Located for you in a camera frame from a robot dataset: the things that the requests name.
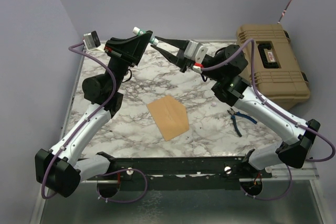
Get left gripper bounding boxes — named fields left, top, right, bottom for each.
left=104, top=31, right=153, bottom=92

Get white green glue stick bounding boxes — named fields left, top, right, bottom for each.
left=132, top=26, right=160, bottom=46

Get brown paper envelope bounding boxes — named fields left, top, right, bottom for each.
left=146, top=95, right=190, bottom=141

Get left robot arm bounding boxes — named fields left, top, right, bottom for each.
left=35, top=30, right=153, bottom=199

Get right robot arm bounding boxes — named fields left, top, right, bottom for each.
left=154, top=38, right=320, bottom=177

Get tan plastic tool case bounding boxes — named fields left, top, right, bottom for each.
left=236, top=24, right=310, bottom=110

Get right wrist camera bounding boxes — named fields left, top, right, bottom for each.
left=183, top=40, right=208, bottom=63

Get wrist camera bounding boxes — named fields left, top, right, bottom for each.
left=83, top=30, right=104, bottom=51
left=183, top=40, right=208, bottom=63

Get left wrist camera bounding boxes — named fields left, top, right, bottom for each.
left=83, top=30, right=104, bottom=51

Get blue handled pliers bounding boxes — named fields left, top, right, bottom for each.
left=227, top=107, right=258, bottom=137

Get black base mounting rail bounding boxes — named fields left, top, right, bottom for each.
left=91, top=156, right=272, bottom=191

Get aluminium frame rail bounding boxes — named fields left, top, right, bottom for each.
left=270, top=163, right=320, bottom=180

